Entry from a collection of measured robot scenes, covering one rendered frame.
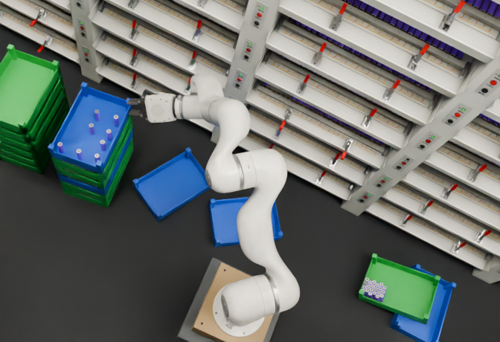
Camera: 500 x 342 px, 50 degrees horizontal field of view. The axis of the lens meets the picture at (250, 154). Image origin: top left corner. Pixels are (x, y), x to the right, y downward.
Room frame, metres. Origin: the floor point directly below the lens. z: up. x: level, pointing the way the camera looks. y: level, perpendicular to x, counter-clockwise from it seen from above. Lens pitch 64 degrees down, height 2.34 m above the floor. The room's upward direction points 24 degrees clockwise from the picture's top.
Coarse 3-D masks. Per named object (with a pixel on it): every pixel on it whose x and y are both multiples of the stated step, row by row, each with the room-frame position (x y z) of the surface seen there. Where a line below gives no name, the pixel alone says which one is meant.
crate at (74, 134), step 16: (80, 96) 0.88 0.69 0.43; (96, 96) 0.92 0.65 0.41; (112, 96) 0.93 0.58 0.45; (80, 112) 0.83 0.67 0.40; (112, 112) 0.89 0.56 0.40; (128, 112) 0.90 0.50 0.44; (64, 128) 0.73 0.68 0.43; (80, 128) 0.77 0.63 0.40; (96, 128) 0.80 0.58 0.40; (112, 128) 0.83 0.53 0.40; (64, 144) 0.68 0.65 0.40; (80, 144) 0.71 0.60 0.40; (96, 144) 0.74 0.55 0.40; (112, 144) 0.74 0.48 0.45; (64, 160) 0.62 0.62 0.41; (80, 160) 0.65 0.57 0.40
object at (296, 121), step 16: (256, 80) 1.23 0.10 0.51; (256, 96) 1.17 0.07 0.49; (288, 96) 1.22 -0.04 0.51; (272, 112) 1.14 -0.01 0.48; (304, 128) 1.13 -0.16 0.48; (320, 128) 1.16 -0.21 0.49; (336, 144) 1.13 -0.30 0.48; (352, 144) 1.15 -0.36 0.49; (384, 144) 1.20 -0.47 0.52; (368, 160) 1.12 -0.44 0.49; (384, 160) 1.14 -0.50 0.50
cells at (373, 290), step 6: (366, 282) 0.80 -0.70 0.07; (372, 282) 0.80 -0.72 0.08; (366, 288) 0.77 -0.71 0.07; (372, 288) 0.78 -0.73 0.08; (378, 288) 0.78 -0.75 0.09; (384, 288) 0.79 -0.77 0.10; (366, 294) 0.75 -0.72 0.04; (372, 294) 0.75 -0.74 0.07; (378, 294) 0.76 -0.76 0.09; (384, 294) 0.77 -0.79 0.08; (378, 300) 0.74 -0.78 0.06
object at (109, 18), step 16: (96, 16) 1.21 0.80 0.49; (112, 16) 1.23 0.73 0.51; (128, 16) 1.24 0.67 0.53; (112, 32) 1.18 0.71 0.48; (128, 32) 1.20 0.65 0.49; (144, 32) 1.22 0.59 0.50; (160, 32) 1.23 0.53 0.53; (144, 48) 1.17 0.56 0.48; (160, 48) 1.19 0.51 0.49; (176, 48) 1.22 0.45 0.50; (192, 48) 1.23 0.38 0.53; (176, 64) 1.16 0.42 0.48; (192, 64) 1.17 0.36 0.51; (208, 64) 1.21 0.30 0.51; (224, 64) 1.22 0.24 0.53; (224, 80) 1.18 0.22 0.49
